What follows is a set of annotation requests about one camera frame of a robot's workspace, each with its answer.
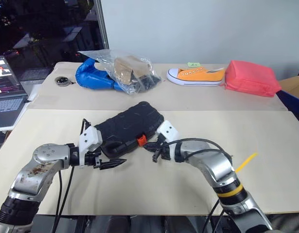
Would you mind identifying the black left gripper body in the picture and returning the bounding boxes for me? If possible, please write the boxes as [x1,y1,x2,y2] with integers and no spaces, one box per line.
[84,150,103,170]

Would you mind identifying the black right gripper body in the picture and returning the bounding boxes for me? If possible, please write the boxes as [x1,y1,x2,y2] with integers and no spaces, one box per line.
[156,134,171,162]

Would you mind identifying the black plastic tool case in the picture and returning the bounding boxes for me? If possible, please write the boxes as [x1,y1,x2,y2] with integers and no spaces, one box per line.
[93,101,165,161]

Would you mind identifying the yellow tape strip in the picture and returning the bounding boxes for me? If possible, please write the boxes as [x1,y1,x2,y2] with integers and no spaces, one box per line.
[235,151,259,174]

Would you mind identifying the brown cardboard piece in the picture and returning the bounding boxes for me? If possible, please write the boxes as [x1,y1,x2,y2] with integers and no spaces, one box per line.
[114,55,150,84]

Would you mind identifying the blue boxing glove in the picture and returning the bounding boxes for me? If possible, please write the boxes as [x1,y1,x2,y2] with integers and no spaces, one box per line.
[75,57,125,92]

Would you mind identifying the orange canvas sneaker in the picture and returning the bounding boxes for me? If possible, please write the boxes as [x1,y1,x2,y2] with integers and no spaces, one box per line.
[166,67,226,87]

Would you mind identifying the round metal tin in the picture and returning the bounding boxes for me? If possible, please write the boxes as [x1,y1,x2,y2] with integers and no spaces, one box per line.
[54,76,76,87]

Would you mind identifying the clear plastic bag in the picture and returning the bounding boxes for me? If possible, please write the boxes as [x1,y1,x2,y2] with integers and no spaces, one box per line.
[77,49,163,96]

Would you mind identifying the silver laptop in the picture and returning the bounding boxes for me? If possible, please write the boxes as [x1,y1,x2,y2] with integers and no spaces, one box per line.
[0,55,29,133]

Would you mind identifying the coral pink fabric pouch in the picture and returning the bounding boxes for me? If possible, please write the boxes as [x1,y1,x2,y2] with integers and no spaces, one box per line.
[222,59,282,98]

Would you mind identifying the metal pillar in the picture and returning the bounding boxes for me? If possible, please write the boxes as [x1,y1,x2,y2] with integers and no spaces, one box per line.
[93,0,111,50]

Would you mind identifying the brown cardboard box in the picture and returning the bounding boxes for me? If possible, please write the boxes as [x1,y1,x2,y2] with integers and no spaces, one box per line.
[278,73,299,96]

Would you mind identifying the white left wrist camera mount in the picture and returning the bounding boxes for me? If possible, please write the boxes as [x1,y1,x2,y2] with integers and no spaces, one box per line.
[78,126,103,156]

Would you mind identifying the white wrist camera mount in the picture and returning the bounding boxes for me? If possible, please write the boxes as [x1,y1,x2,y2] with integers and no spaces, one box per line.
[156,120,181,143]
[78,126,103,156]

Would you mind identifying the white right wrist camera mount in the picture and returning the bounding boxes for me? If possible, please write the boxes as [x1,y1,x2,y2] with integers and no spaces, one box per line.
[156,120,181,143]

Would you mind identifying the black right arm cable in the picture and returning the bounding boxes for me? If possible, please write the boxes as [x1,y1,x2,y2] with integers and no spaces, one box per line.
[163,137,235,233]

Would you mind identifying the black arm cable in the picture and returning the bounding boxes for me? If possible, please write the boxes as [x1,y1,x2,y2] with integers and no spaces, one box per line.
[54,118,92,219]
[163,137,235,233]

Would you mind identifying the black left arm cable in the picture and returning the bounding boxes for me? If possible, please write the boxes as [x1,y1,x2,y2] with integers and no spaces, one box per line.
[54,118,92,219]

